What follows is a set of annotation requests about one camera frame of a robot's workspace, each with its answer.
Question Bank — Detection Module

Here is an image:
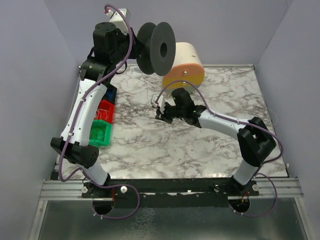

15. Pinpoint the black cable spool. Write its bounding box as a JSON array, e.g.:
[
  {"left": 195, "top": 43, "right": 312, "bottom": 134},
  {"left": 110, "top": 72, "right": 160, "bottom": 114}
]
[{"left": 136, "top": 22, "right": 176, "bottom": 76}]

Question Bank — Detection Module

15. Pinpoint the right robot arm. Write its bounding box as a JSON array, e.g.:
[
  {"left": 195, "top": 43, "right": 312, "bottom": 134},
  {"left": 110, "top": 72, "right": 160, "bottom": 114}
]
[{"left": 151, "top": 88, "right": 276, "bottom": 186}]

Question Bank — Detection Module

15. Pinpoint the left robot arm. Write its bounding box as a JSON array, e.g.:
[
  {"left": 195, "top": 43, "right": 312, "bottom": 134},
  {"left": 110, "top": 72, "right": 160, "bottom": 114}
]
[{"left": 50, "top": 22, "right": 137, "bottom": 186}]

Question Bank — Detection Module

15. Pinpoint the cream cylindrical drawer cabinet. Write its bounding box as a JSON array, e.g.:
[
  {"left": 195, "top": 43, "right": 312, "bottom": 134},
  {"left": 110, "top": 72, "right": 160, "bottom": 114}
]
[{"left": 162, "top": 42, "right": 205, "bottom": 95}]

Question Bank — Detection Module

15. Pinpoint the red storage bin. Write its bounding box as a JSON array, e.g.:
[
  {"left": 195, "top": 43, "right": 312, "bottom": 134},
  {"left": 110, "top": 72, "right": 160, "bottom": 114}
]
[{"left": 94, "top": 100, "right": 115, "bottom": 124}]

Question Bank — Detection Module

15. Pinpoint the green storage bin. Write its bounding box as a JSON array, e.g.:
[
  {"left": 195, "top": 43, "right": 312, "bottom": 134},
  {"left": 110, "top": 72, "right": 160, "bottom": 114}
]
[{"left": 89, "top": 119, "right": 112, "bottom": 148}]

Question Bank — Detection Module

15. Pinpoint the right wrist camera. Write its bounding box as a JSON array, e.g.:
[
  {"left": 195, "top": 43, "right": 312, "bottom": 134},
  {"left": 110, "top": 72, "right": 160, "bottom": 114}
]
[{"left": 150, "top": 94, "right": 165, "bottom": 113}]

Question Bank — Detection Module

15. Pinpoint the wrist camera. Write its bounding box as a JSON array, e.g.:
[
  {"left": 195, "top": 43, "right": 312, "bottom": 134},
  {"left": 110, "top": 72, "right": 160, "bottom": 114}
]
[
  {"left": 105, "top": 7, "right": 131, "bottom": 35},
  {"left": 150, "top": 94, "right": 165, "bottom": 113}
]

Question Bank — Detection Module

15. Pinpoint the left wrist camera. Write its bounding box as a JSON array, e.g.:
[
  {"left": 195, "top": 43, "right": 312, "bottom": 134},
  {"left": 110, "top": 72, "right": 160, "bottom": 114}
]
[{"left": 105, "top": 7, "right": 131, "bottom": 35}]

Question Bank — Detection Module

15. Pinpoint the white cable coil in bin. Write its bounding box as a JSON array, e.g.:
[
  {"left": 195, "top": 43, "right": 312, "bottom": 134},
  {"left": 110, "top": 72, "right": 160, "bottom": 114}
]
[{"left": 96, "top": 108, "right": 111, "bottom": 120}]

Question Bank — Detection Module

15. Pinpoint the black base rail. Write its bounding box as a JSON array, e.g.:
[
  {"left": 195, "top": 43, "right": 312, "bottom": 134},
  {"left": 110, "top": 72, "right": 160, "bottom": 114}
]
[{"left": 81, "top": 177, "right": 259, "bottom": 209}]

